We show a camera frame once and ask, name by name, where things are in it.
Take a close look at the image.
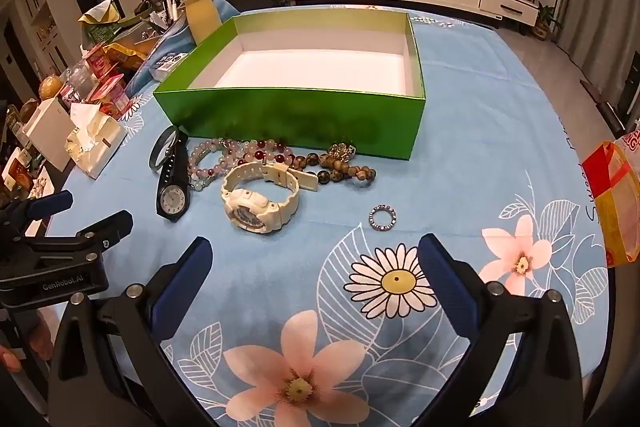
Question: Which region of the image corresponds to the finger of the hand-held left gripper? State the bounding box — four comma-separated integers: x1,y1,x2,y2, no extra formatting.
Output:
0,189,74,238
25,210,134,268

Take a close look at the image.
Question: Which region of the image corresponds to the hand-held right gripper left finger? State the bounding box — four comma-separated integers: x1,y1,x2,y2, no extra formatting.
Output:
47,236,214,427

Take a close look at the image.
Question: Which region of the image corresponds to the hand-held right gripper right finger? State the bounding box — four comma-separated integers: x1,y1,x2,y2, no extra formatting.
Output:
417,233,586,427

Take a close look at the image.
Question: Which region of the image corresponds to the black wristwatch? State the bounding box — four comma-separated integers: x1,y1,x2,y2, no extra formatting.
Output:
156,131,192,223

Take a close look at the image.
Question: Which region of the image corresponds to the gold wrist watch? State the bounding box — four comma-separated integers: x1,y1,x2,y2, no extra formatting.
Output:
221,159,319,235

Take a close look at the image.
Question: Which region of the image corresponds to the small silver ring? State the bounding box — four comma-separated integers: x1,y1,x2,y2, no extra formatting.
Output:
369,204,399,230

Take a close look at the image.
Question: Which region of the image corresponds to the pink bead bracelet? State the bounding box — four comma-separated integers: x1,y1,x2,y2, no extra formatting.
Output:
187,138,236,192

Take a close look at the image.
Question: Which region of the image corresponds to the red and white bead bracelet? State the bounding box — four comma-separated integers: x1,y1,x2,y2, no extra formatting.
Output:
227,137,296,168

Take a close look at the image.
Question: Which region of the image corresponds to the brown bead bracelet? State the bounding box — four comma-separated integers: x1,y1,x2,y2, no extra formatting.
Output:
290,150,377,186

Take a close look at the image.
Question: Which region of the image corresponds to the green cardboard box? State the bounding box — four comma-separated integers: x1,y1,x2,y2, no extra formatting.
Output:
152,9,427,161

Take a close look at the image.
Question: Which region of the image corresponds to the person's left hand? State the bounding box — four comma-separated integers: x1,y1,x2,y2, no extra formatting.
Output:
0,307,58,374

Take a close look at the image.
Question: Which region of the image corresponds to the clear plastic packet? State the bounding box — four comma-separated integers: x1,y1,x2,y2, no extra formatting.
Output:
65,103,128,180

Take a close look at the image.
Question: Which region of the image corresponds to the white cardboard box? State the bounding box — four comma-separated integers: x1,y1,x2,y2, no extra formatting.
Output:
22,97,73,172

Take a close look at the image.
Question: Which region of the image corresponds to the round brown fruit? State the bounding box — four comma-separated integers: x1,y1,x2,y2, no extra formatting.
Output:
39,76,65,100

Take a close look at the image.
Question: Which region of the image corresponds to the pink snack packet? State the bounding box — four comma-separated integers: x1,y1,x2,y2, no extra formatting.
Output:
92,74,133,120

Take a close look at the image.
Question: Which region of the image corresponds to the blue floral tablecloth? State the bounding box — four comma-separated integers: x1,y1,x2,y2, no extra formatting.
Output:
47,4,618,427

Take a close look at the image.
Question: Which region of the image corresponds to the yellow and red bag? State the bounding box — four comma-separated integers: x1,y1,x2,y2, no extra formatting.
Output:
580,141,640,268

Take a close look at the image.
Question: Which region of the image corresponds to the yellow-green cloth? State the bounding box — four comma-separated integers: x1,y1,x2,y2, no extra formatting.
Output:
77,0,123,28

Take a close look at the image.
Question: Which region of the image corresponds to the holder with pens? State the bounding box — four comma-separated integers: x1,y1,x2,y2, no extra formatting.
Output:
160,0,186,22

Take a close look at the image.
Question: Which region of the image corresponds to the small potted floor plant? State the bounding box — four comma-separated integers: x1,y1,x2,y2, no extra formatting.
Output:
532,4,563,40

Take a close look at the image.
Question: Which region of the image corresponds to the grey curtain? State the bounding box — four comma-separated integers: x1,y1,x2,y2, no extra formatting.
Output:
557,0,640,72

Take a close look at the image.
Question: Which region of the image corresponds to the yellow bottle with red strap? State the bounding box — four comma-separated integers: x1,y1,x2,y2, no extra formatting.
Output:
179,0,222,45

